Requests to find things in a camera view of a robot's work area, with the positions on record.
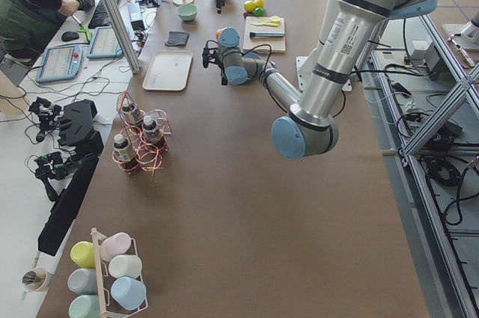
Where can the yellow lemon lower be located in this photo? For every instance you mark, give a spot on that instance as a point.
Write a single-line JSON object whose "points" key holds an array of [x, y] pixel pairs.
{"points": [[249, 6]]}

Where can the yellow lemon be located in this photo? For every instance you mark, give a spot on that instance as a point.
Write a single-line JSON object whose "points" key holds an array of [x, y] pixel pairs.
{"points": [[249, 6], [259, 3]]}

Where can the grey folded cloth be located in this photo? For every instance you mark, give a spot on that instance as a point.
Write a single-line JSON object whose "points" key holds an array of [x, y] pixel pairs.
{"points": [[177, 39]]}

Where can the yellow lemon upper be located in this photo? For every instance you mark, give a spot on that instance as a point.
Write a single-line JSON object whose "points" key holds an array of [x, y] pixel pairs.
{"points": [[259, 3]]}

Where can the mint green bowl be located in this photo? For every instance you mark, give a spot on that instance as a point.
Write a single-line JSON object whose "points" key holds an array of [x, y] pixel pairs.
{"points": [[187, 12]]}

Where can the cream rabbit tray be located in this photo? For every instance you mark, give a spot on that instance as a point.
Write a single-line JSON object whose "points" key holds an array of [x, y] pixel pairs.
{"points": [[168, 70]]}

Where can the green lime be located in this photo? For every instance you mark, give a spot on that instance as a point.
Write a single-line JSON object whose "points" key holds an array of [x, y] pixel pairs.
{"points": [[258, 11]]}

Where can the steel muddler black tip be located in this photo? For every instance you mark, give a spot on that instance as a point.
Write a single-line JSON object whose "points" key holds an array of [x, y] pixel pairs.
{"points": [[263, 34]]}

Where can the lemon half lower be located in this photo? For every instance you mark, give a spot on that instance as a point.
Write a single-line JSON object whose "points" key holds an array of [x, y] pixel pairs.
{"points": [[263, 20]]}

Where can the yellow plastic knife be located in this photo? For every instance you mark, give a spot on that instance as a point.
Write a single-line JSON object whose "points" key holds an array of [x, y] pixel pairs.
{"points": [[266, 23]]}

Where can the wooden cutting board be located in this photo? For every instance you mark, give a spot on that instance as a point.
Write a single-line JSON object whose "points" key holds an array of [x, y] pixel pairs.
{"points": [[277, 45]]}

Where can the tea bottle left back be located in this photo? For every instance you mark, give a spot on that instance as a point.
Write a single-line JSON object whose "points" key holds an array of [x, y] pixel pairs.
{"points": [[131, 114]]}

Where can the tea bottle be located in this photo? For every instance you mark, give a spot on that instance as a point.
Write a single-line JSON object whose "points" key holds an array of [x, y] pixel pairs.
{"points": [[153, 134], [131, 114], [125, 155]]}

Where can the tea bottle right back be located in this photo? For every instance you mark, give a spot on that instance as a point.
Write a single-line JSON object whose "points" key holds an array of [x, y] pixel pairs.
{"points": [[153, 134]]}

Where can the teach pendant far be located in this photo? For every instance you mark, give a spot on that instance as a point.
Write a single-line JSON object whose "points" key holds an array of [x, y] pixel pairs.
{"points": [[104, 45]]}

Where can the teach pendant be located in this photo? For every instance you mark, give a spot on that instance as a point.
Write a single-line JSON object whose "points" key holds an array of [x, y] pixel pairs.
{"points": [[60, 63], [104, 45]]}

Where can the black keyboard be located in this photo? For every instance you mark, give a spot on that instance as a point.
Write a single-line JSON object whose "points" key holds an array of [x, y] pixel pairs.
{"points": [[100, 16]]}

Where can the tea bottle front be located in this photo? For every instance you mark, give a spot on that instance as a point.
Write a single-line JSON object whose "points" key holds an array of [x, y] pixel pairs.
{"points": [[125, 155]]}

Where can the black computer mouse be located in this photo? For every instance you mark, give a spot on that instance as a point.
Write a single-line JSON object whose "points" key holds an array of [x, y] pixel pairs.
{"points": [[68, 36]]}

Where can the teach pendant near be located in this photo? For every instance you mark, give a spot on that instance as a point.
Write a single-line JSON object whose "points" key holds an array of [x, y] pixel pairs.
{"points": [[60, 63]]}

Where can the person in green jacket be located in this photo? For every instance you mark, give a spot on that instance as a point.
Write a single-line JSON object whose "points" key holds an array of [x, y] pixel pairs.
{"points": [[27, 26]]}

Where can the pink cup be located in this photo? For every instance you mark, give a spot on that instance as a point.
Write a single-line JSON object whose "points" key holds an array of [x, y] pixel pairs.
{"points": [[115, 245]]}

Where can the white cup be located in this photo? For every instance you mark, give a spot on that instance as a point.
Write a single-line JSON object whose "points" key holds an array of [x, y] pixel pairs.
{"points": [[125, 265]]}

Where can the yellow cup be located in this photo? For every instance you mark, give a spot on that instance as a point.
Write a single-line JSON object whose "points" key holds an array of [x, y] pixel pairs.
{"points": [[82, 254]]}

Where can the light blue cup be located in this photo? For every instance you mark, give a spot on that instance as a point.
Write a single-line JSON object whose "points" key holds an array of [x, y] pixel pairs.
{"points": [[128, 292]]}

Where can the grey cup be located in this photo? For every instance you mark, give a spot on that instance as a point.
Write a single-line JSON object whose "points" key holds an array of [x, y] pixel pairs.
{"points": [[83, 281]]}

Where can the mint green cup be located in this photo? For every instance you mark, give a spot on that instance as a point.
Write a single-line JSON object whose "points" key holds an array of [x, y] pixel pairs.
{"points": [[84, 306]]}

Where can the paper cup with tools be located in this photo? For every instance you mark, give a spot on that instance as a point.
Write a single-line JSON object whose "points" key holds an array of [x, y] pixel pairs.
{"points": [[36, 280]]}

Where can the copper wire bottle rack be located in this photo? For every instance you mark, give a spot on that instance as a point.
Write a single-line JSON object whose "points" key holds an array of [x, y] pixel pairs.
{"points": [[149, 157]]}

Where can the aluminium frame post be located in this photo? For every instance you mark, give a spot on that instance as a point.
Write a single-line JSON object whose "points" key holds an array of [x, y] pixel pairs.
{"points": [[122, 35]]}

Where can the white wire cup rack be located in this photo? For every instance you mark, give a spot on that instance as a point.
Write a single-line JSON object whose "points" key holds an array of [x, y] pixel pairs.
{"points": [[108, 306]]}

